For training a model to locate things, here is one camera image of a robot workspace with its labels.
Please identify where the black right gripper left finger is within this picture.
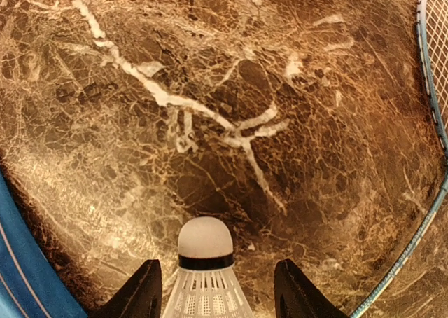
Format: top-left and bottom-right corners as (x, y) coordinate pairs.
(90, 259), (162, 318)

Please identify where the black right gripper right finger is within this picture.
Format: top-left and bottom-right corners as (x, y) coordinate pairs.
(274, 258), (348, 318)

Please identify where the white shuttlecock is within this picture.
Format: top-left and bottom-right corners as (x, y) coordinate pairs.
(162, 216), (254, 318)

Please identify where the blue racket bag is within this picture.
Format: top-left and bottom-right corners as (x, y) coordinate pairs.
(1, 179), (87, 317)

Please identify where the right blue badminton racket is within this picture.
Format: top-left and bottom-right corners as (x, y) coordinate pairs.
(351, 0), (447, 317)

